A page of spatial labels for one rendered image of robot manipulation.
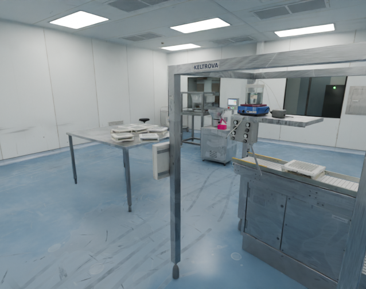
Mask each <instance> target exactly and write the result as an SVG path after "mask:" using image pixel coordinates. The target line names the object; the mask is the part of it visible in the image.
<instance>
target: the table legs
mask: <svg viewBox="0 0 366 289"><path fill-rule="evenodd" d="M68 138H69V147H70V152H71V161H72V170H73V179H74V181H75V184H77V175H76V166H75V157H74V152H73V142H72V136H70V135H68ZM122 150H123V163H124V167H125V169H126V186H127V204H128V206H129V212H131V205H132V201H131V182H130V163H129V150H124V149H122Z"/></svg>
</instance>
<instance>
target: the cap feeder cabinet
mask: <svg viewBox="0 0 366 289"><path fill-rule="evenodd" d="M229 133H230V126H227V129H226V130H219V129H217V127H214V126H212V125H209V126H205V127H201V158H202V159H203V161H204V159H207V160H211V161H216V162H221V163H224V166H225V163H227V162H229V161H230V160H232V158H235V157H236V149H237V141H234V140H230V139H229V137H230V134H229ZM228 134H229V135H228ZM227 136H228V137H227ZM226 137H227V139H226Z"/></svg>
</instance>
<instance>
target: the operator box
mask: <svg viewBox="0 0 366 289"><path fill-rule="evenodd" d="M152 151H153V178H154V179H156V180H159V179H163V178H166V177H169V176H170V156H169V142H164V143H158V144H153V145H152Z"/></svg>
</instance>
